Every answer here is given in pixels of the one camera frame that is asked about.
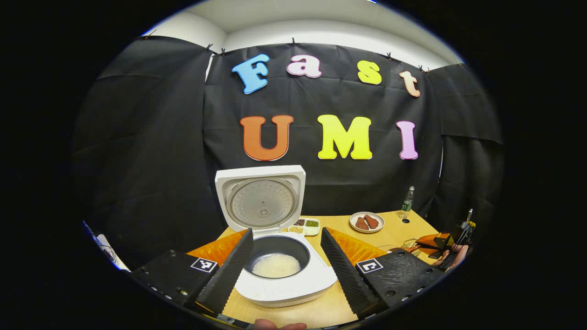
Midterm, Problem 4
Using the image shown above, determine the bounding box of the white divided grain dish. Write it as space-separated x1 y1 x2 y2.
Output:
288 218 321 237

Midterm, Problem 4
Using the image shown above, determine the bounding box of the white round plate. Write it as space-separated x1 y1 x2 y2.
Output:
349 212 385 234

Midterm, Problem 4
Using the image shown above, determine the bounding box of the white blue printed box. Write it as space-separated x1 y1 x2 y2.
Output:
84 222 129 271

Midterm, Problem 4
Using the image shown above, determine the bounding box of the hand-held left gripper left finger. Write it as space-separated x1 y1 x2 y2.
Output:
131 228 254 317

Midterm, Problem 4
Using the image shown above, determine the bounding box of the white rice cooker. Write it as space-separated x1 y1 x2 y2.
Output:
215 165 338 308

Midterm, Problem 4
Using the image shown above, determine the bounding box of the pile of white rice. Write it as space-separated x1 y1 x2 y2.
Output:
251 253 301 279

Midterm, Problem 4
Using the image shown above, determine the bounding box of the green glass bottle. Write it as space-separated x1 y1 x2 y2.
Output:
399 186 415 220

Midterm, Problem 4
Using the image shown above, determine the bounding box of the black backdrop cloth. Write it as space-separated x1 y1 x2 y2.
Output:
71 37 505 271

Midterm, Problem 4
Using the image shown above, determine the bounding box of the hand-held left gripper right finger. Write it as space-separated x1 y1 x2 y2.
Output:
320 227 443 319

